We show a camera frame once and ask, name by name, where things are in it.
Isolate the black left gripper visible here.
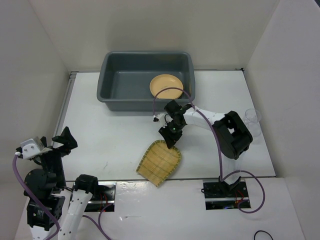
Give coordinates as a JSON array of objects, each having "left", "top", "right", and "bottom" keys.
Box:
[{"left": 38, "top": 125, "right": 78, "bottom": 189}]

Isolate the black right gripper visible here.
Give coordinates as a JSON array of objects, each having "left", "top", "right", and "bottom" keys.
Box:
[{"left": 158, "top": 120, "right": 186, "bottom": 149}]

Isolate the woven bamboo basket tray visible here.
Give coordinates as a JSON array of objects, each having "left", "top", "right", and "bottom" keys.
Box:
[{"left": 136, "top": 140, "right": 182, "bottom": 188}]

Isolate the yellow bear plate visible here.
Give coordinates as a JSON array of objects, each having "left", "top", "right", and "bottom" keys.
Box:
[{"left": 149, "top": 74, "right": 184, "bottom": 100}]

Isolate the clear plastic cup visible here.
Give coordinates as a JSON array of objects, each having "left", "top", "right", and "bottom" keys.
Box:
[
  {"left": 244, "top": 108, "right": 262, "bottom": 123},
  {"left": 246, "top": 122, "right": 262, "bottom": 138}
]

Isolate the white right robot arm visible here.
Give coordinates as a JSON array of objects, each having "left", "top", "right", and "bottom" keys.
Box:
[{"left": 153, "top": 100, "right": 253, "bottom": 197}]

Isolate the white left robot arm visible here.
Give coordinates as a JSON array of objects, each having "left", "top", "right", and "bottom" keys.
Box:
[{"left": 20, "top": 127, "right": 100, "bottom": 240}]

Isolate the grey plastic bin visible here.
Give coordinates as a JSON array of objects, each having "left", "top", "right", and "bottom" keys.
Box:
[{"left": 96, "top": 51, "right": 196, "bottom": 112}]

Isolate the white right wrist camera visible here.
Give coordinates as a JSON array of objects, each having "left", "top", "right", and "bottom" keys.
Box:
[{"left": 153, "top": 113, "right": 166, "bottom": 122}]

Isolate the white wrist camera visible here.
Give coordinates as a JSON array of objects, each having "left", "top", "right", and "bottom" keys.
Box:
[
  {"left": 16, "top": 136, "right": 52, "bottom": 160},
  {"left": 153, "top": 113, "right": 166, "bottom": 122}
]

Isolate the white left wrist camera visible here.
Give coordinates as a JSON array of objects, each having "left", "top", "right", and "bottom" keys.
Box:
[{"left": 16, "top": 136, "right": 52, "bottom": 160}]

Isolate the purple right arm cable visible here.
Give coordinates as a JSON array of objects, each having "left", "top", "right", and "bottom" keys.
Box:
[{"left": 152, "top": 87, "right": 265, "bottom": 215}]

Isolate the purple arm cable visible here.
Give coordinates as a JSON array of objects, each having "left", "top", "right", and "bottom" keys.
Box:
[
  {"left": 12, "top": 151, "right": 115, "bottom": 240},
  {"left": 152, "top": 87, "right": 265, "bottom": 215}
]

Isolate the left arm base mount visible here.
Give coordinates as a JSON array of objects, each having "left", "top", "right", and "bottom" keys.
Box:
[{"left": 62, "top": 181, "right": 118, "bottom": 213}]

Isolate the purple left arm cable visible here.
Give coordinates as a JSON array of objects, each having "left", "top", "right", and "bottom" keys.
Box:
[{"left": 12, "top": 151, "right": 115, "bottom": 240}]

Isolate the aluminium table edge rail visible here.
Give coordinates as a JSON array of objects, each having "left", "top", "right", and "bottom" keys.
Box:
[{"left": 41, "top": 71, "right": 77, "bottom": 181}]

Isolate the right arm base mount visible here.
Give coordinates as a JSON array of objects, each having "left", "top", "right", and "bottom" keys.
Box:
[{"left": 200, "top": 179, "right": 251, "bottom": 211}]

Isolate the black cable loop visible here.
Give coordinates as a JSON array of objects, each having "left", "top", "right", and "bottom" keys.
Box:
[{"left": 254, "top": 230, "right": 274, "bottom": 240}]

